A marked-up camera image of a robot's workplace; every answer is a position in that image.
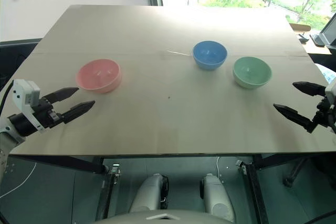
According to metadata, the long white floor cable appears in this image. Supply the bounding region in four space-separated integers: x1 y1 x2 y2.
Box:
0 162 37 199

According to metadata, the silver right robot leg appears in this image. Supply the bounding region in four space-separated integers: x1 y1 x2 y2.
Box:
199 173 236 222

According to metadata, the black keyboard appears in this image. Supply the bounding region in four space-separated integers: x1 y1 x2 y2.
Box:
309 33 326 47

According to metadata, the thin white strip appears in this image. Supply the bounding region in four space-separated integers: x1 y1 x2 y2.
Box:
166 49 190 57

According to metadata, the silver left robot leg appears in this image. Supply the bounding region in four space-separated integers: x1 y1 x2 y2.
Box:
130 173 170 213

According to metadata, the silver robot leg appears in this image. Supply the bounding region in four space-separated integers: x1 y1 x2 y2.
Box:
130 173 170 213
199 173 236 222

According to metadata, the pink bowl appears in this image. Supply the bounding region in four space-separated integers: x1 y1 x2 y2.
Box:
75 58 122 94

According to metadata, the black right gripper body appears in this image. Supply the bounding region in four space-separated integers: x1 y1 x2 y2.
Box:
312 97 336 130

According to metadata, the black table frame brace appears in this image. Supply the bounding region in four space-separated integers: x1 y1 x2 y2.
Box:
10 155 107 175
253 152 336 170

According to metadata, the grey robot torso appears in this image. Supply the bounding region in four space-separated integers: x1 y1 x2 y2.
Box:
91 208 237 224

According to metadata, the blue bowl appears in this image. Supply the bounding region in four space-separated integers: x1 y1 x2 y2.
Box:
192 40 228 71

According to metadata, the black chair base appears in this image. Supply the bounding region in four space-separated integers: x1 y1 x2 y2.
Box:
282 155 308 188

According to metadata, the silver table clamp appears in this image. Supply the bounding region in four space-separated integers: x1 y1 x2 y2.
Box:
235 159 248 175
110 163 122 185

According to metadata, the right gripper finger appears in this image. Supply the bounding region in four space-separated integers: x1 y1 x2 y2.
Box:
292 81 327 98
272 103 320 134

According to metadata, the green bowl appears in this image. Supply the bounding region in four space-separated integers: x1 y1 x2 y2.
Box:
232 56 272 89

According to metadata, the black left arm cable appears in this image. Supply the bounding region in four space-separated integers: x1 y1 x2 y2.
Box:
0 80 14 116

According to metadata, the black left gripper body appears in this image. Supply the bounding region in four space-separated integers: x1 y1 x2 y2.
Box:
31 97 65 130

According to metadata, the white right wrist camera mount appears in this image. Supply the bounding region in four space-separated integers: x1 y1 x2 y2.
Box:
324 79 336 110

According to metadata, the black table frame leg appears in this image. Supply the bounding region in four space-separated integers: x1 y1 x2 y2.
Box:
96 157 119 221
243 155 272 224

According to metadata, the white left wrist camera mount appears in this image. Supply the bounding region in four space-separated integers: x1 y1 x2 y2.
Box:
12 79 45 132

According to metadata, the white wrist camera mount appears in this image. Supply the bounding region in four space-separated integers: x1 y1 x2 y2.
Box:
12 79 45 132
324 79 336 110

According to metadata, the dark computer monitor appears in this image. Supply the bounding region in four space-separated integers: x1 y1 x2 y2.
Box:
318 13 336 49

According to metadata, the wooden desk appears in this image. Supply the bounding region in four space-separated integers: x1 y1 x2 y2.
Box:
288 23 332 55

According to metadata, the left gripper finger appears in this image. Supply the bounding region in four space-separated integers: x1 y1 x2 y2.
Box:
61 100 96 125
41 86 79 104

